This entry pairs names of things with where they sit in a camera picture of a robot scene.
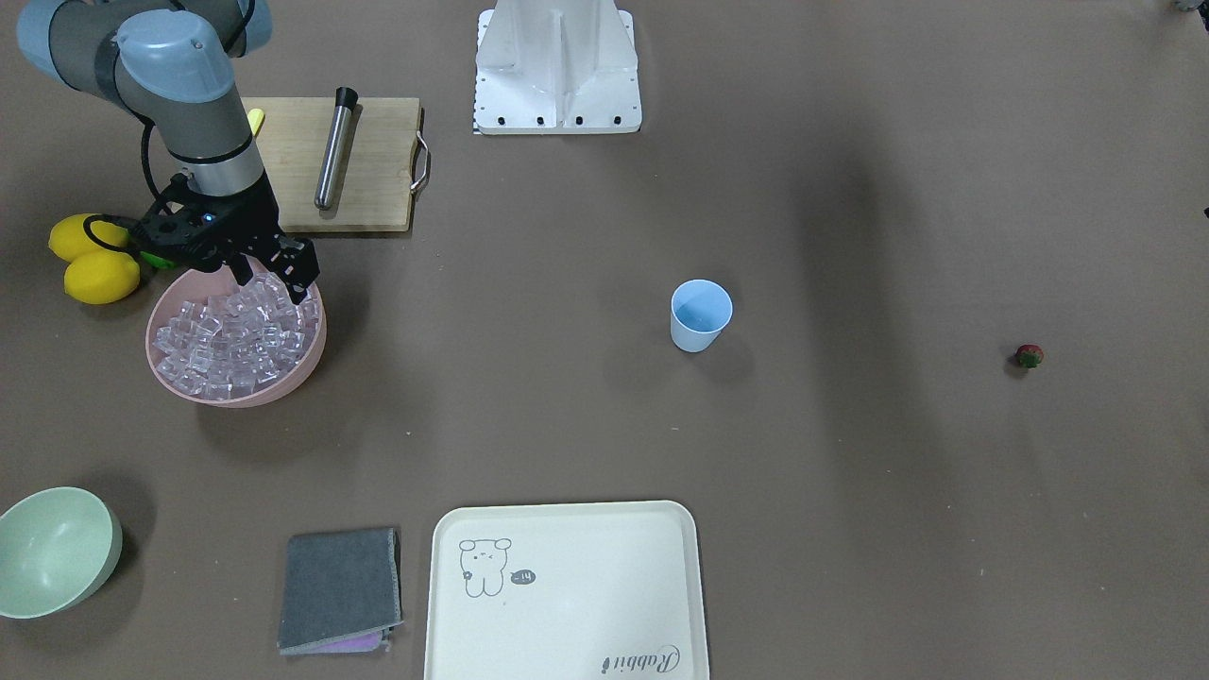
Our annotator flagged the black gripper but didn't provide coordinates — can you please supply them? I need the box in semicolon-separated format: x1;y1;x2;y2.
162;173;320;305

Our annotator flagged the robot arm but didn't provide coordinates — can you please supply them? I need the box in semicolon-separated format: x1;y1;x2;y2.
17;1;319;304

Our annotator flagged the pink bowl of ice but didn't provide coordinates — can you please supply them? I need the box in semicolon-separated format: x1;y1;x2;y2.
145;265;326;408

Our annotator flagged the light blue plastic cup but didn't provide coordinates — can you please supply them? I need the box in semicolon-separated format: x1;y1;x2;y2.
670;280;734;353

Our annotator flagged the green lime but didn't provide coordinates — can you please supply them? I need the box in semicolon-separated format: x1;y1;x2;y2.
139;250;178;270

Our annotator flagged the yellow plastic knife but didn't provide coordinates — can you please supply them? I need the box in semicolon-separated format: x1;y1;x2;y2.
247;108;266;138

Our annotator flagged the wooden cutting board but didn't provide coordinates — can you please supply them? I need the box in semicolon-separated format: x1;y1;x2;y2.
243;96;430;236

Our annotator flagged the yellow lemon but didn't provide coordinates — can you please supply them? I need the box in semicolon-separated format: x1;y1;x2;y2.
47;212;129;263
63;250;140;305

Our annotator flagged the steel muddler rod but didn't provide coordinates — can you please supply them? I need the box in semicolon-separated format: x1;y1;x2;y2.
314;86;359;212

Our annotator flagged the grey folded cloth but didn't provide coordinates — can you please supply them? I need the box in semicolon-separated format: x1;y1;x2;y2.
277;528;403;655

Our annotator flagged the green bowl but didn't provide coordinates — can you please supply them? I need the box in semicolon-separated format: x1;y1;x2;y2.
1;486;125;620

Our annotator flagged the cream rabbit tray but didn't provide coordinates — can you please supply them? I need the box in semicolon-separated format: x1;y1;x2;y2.
424;500;711;679

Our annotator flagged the red strawberry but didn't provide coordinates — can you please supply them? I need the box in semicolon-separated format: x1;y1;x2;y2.
1012;342;1046;370

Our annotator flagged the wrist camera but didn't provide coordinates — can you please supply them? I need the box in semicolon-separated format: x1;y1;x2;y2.
127;204;222;272

